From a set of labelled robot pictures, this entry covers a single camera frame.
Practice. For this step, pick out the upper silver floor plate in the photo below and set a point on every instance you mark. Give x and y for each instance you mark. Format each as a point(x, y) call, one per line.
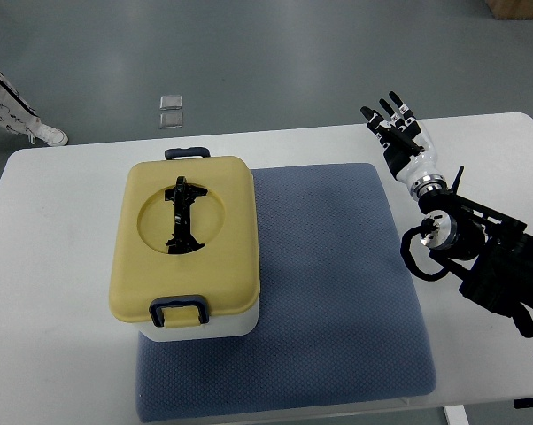
point(170, 102)

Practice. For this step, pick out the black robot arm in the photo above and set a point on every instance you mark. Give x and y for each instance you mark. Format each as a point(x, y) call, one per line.
point(490, 252)

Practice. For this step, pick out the dark blue rear latch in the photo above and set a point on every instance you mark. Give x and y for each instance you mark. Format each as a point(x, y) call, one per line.
point(191, 152)

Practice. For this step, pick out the blue grey cushion mat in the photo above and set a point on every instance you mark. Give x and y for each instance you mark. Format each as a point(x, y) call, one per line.
point(339, 318)

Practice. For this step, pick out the yellow storage box lid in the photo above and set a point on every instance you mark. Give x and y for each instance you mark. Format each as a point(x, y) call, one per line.
point(186, 258)

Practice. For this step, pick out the black object table edge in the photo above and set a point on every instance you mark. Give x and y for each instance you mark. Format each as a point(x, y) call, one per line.
point(523, 403)

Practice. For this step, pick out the brown cardboard box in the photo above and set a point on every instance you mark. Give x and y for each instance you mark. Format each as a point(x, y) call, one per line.
point(511, 9)

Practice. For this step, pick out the person leg patterned trousers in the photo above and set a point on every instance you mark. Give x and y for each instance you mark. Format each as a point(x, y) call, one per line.
point(16, 115)

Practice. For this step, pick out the white sneaker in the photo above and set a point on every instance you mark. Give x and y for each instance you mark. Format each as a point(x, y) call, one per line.
point(52, 136)

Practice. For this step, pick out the dark blue front latch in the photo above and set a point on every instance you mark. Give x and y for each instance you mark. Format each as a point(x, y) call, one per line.
point(162, 305)

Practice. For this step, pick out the white table leg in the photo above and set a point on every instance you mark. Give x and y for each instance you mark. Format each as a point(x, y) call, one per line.
point(456, 415)

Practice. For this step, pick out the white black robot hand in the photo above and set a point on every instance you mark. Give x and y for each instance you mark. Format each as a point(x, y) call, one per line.
point(407, 147)

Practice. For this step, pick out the white storage box base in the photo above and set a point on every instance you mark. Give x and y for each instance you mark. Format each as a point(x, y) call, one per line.
point(219, 326)

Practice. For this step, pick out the dark blue latch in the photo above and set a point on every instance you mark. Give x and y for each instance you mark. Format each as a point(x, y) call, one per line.
point(162, 305)
point(191, 152)

